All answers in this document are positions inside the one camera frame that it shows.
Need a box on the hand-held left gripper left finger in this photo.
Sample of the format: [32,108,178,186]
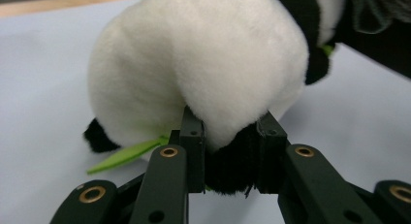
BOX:
[168,106,206,195]

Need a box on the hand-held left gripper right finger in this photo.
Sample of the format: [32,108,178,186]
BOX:
[256,111,291,195]

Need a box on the grey fluffy cloth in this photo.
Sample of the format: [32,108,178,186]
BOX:
[343,0,411,35]

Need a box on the panda plush toy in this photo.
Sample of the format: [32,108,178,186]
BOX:
[82,0,347,197]

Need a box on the light blue table mat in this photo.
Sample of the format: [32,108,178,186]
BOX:
[0,0,411,224]

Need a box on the wooden table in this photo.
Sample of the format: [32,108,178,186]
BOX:
[0,0,153,19]

